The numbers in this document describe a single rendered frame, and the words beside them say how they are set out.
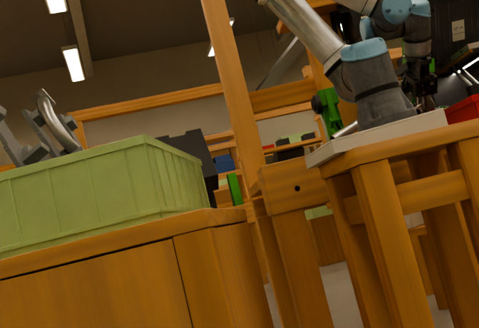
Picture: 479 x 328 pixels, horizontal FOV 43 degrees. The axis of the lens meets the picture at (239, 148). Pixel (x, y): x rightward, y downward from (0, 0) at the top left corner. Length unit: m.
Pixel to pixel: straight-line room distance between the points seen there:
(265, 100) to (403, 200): 1.25
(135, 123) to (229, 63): 9.74
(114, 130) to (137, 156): 10.95
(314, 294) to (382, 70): 0.68
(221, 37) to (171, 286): 1.55
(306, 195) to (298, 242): 0.14
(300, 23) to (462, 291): 0.83
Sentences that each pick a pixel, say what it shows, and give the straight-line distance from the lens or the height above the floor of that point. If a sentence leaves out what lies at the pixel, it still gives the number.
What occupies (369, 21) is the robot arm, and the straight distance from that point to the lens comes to 1.74.
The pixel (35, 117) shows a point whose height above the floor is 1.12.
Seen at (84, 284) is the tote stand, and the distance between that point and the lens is 1.17.
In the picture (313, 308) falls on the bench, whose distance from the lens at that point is 1.83.
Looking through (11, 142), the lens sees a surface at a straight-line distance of 1.43.
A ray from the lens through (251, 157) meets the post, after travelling 2.42.
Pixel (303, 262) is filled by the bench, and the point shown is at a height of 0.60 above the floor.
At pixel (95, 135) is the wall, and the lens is 12.15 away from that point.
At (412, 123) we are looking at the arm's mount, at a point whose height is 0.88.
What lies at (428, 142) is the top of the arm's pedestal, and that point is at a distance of 1.43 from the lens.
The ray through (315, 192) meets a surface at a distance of 1.82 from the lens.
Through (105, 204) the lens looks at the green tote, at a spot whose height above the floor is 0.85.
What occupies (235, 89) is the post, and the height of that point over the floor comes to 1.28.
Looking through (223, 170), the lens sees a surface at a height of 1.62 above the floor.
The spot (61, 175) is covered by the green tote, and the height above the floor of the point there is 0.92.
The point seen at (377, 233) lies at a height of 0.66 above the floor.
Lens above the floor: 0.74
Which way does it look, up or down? 7 degrees up
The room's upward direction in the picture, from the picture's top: 14 degrees counter-clockwise
